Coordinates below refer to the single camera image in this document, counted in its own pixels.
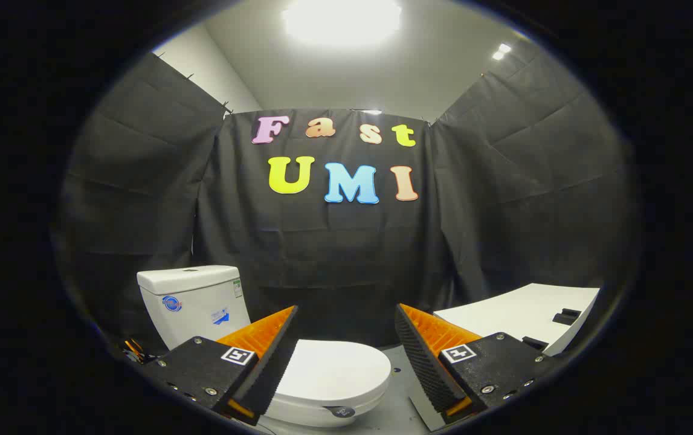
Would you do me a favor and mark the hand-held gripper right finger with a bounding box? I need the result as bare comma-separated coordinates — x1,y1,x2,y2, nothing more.
395,303,564,427

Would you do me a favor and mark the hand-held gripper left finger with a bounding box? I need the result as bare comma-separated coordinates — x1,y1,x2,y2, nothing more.
141,305,300,427

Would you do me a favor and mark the white toilet lid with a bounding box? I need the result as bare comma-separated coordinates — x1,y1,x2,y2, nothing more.
272,338,393,419

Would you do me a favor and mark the white ceramic toilet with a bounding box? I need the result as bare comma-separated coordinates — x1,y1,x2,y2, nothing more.
137,265,393,429

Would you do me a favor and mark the white cabinet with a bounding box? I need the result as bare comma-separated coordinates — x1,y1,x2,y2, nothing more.
434,283,601,357

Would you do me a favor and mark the black backdrop cloth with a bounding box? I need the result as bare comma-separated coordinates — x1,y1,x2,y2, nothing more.
50,51,640,363

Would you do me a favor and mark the large ceiling light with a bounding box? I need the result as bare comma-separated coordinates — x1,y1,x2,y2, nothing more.
283,0,402,47

